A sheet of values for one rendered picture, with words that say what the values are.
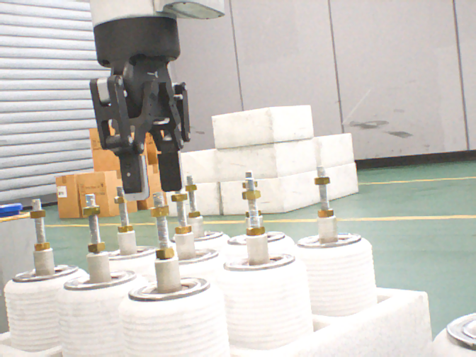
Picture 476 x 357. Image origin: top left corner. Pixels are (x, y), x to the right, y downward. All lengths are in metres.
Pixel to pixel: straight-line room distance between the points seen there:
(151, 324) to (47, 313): 0.22
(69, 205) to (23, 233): 3.82
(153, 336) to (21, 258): 0.41
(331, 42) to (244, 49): 1.08
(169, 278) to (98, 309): 0.10
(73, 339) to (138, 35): 0.31
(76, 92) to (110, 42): 6.27
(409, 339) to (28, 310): 0.43
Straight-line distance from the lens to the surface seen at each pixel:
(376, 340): 0.73
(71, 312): 0.68
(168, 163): 0.63
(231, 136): 3.50
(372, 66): 6.37
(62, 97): 6.75
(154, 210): 0.60
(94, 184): 4.48
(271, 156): 3.37
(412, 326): 0.79
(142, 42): 0.57
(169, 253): 0.60
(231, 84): 7.29
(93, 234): 0.70
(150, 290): 0.62
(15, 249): 0.95
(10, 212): 0.96
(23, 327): 0.79
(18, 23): 6.62
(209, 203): 3.66
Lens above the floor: 0.38
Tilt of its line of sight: 3 degrees down
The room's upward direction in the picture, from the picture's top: 7 degrees counter-clockwise
